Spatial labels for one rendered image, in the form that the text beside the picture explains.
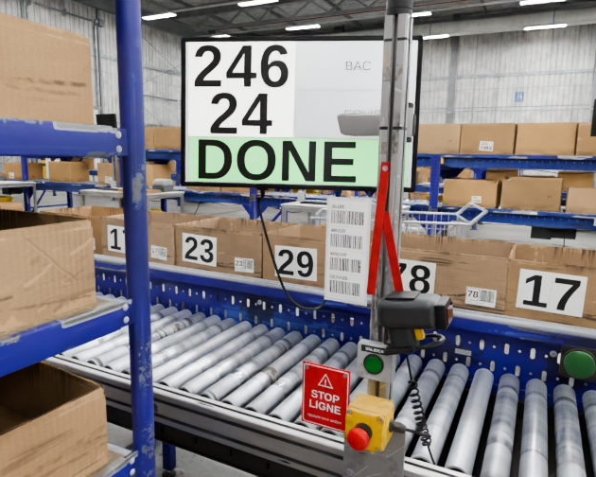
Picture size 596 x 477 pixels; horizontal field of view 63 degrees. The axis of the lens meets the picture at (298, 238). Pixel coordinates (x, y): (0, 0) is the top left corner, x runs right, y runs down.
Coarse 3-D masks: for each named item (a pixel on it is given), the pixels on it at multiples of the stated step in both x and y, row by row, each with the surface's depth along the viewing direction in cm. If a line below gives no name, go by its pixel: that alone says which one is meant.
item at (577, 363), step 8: (576, 352) 122; (584, 352) 121; (568, 360) 123; (576, 360) 122; (584, 360) 121; (592, 360) 120; (568, 368) 123; (576, 368) 122; (584, 368) 121; (592, 368) 121; (576, 376) 122; (584, 376) 122
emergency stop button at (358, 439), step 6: (348, 432) 83; (354, 432) 82; (360, 432) 82; (348, 438) 83; (354, 438) 82; (360, 438) 82; (366, 438) 82; (354, 444) 82; (360, 444) 82; (366, 444) 82; (360, 450) 82
